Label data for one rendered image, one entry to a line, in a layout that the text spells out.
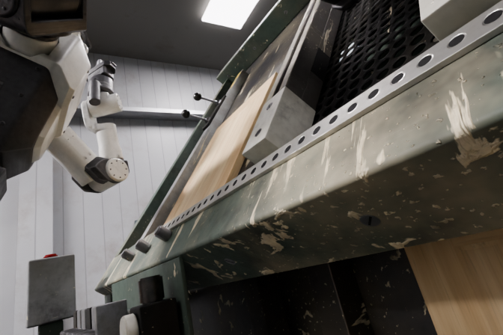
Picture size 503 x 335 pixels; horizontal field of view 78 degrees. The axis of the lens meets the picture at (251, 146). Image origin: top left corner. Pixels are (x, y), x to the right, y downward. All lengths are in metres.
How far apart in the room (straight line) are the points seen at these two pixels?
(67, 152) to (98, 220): 3.09
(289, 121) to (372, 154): 0.24
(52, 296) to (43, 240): 2.83
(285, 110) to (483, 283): 0.34
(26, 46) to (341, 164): 0.63
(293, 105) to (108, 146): 0.74
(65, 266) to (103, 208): 2.99
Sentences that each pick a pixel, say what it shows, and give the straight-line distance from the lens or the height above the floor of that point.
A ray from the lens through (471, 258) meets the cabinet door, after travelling 0.51.
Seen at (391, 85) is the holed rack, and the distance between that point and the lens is 0.31.
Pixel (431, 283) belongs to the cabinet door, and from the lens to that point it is 0.54.
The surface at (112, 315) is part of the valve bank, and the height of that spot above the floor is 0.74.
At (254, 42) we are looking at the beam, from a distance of 1.67.
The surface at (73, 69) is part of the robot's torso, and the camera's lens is 0.76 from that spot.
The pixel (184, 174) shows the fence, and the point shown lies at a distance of 1.14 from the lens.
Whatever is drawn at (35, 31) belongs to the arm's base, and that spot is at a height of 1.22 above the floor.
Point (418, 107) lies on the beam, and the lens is 0.27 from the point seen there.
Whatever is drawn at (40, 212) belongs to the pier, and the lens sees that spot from 4.04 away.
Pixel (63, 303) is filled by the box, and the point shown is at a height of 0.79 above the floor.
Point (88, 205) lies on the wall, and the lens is 4.14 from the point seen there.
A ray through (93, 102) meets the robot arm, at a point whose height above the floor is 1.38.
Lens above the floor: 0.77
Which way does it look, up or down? 20 degrees up
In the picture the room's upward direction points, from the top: 14 degrees counter-clockwise
